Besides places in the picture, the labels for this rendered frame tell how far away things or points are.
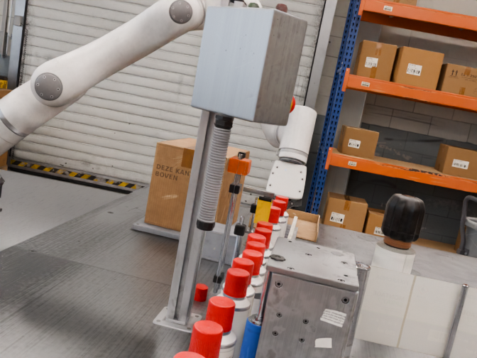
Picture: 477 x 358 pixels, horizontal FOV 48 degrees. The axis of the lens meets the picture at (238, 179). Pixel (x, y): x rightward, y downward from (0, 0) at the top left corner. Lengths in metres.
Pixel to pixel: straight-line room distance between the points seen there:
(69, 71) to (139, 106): 4.22
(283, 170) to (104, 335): 0.67
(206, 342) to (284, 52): 0.54
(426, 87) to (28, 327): 4.31
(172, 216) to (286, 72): 0.89
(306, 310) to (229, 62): 0.49
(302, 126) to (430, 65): 3.58
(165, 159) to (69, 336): 0.79
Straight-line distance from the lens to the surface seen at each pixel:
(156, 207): 1.74
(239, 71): 0.94
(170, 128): 5.59
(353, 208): 4.98
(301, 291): 0.64
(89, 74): 1.47
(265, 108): 0.92
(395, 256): 1.18
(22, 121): 1.56
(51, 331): 1.09
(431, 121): 5.80
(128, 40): 1.46
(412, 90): 4.87
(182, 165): 1.69
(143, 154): 5.70
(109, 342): 1.07
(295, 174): 1.46
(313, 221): 2.29
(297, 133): 1.47
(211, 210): 0.96
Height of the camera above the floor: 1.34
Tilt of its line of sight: 10 degrees down
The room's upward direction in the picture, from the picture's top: 11 degrees clockwise
